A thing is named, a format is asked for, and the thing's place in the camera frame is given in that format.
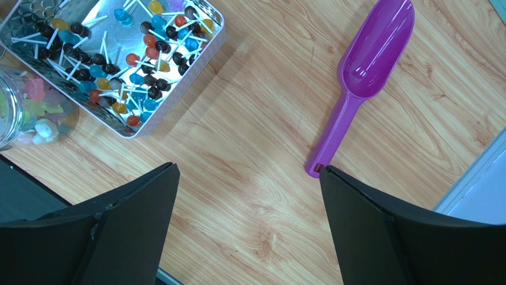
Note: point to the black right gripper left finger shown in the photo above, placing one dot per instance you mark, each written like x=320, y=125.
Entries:
x=116, y=237

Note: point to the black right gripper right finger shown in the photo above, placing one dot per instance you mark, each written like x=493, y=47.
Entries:
x=382, y=239

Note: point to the clear plastic jar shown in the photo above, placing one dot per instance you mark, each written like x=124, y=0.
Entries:
x=32, y=111

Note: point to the purple plastic scoop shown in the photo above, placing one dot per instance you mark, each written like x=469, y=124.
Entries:
x=363, y=72

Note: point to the pink tin of lollipops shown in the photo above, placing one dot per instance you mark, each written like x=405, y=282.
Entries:
x=26, y=15

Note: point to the teal book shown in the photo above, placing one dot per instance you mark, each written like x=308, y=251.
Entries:
x=500, y=7

